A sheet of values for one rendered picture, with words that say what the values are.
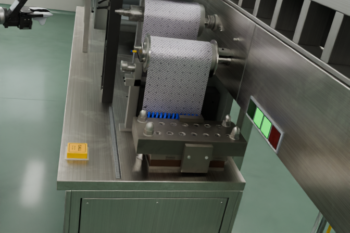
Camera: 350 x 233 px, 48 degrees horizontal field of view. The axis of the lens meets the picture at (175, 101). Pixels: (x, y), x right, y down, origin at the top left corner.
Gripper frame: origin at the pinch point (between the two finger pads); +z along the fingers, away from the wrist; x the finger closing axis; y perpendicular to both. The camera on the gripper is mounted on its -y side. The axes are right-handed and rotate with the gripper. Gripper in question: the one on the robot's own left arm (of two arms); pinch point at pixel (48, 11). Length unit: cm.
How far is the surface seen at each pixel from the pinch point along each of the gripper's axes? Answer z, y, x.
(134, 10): 20.4, -17.1, 39.6
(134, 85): 12, 4, 62
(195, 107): 31, 6, 79
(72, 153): -16, 22, 75
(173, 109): 23, 8, 76
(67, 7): 198, 171, -438
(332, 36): 22, -46, 124
